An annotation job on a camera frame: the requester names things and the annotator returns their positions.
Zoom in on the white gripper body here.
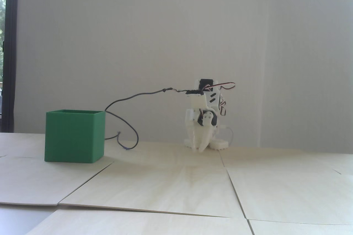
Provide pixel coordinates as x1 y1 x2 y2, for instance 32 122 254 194
185 96 220 131

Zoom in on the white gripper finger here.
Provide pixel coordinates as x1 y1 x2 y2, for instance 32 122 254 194
199 113 215 153
188 125 203 153

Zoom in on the green box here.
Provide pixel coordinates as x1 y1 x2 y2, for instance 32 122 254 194
44 109 106 164

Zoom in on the white board panel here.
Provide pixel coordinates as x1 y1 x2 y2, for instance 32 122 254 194
14 0 353 154

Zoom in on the white base cable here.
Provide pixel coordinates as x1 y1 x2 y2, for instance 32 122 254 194
218 126 234 146

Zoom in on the black camera cable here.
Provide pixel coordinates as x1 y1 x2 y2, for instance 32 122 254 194
105 88 191 150

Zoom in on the black window frame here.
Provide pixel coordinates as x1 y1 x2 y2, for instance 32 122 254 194
6 0 20 133

